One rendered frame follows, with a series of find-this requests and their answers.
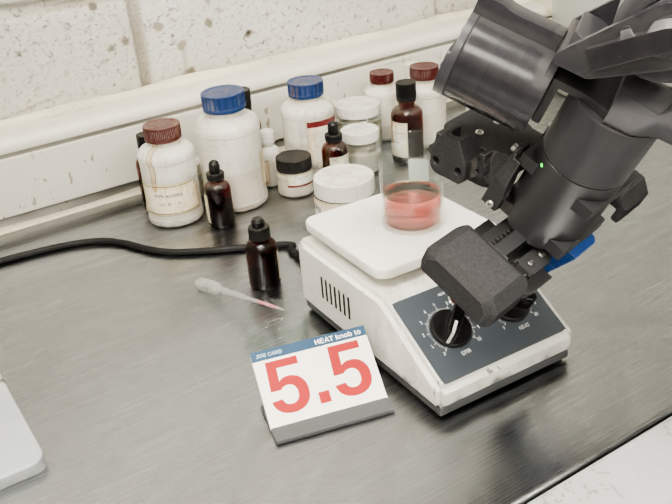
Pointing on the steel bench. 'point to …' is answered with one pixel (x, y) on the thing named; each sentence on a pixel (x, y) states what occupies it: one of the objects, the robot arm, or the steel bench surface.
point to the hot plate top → (385, 257)
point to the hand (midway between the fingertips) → (513, 266)
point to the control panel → (479, 351)
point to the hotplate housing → (481, 382)
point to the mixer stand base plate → (16, 443)
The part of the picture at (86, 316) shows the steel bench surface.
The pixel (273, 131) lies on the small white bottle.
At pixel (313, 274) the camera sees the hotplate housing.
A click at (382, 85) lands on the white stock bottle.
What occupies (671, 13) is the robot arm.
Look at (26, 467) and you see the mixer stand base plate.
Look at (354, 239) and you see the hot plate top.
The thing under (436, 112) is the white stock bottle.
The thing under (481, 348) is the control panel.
